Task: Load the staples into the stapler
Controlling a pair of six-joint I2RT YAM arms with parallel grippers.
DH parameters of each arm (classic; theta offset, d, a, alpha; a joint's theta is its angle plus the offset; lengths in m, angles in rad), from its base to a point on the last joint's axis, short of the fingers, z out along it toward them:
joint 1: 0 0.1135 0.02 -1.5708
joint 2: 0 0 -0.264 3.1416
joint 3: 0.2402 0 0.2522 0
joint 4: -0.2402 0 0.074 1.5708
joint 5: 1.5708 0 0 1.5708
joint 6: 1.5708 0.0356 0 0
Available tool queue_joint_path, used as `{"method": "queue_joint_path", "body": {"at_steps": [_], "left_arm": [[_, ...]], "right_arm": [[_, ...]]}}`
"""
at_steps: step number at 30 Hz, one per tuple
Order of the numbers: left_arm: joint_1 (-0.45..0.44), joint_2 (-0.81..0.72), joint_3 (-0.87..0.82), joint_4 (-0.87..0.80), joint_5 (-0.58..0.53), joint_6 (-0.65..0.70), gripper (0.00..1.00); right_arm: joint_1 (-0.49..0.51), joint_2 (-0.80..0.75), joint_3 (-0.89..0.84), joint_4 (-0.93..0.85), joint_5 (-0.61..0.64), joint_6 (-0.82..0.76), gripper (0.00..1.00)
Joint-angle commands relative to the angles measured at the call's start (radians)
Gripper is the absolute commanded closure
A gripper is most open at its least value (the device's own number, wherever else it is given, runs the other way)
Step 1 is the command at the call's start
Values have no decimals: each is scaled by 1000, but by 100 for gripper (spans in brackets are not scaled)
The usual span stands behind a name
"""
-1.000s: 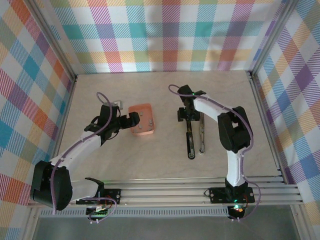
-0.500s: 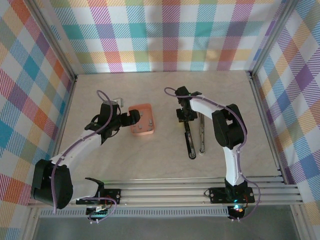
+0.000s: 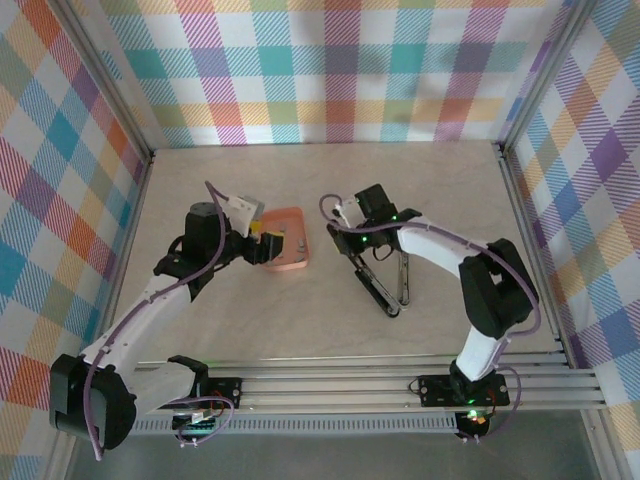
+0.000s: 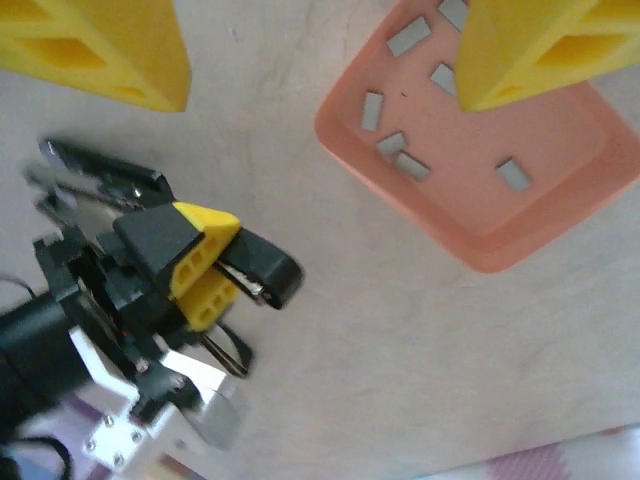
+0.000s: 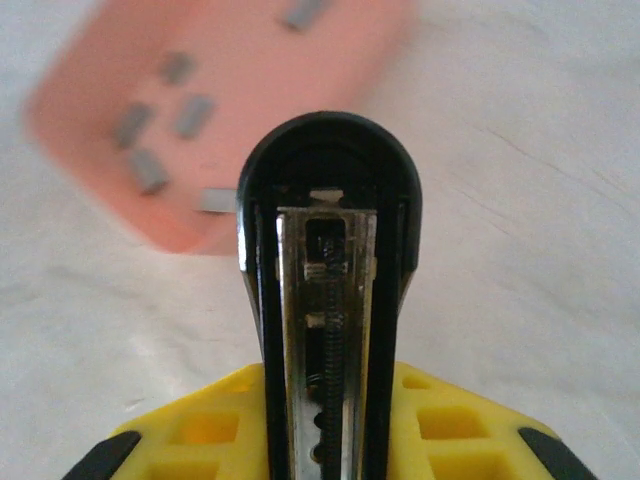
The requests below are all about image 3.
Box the wide aluminium extrusion beam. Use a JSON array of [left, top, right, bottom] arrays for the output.
[[130, 352, 610, 417]]

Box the aluminium table edge rail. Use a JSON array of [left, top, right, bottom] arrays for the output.
[[492, 142, 576, 369], [97, 149, 157, 354]]

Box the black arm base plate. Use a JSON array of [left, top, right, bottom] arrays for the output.
[[192, 377, 245, 412], [416, 374, 510, 407]]

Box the grey slotted cable duct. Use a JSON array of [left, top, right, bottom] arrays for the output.
[[132, 415, 460, 436]]

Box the aluminium frame post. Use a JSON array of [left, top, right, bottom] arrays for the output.
[[58, 0, 156, 161], [497, 0, 599, 151]]

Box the pink plastic tray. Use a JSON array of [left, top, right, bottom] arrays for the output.
[[258, 206, 313, 274]]

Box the small circuit board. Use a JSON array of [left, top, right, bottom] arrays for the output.
[[457, 408, 490, 431], [172, 412, 221, 435]]

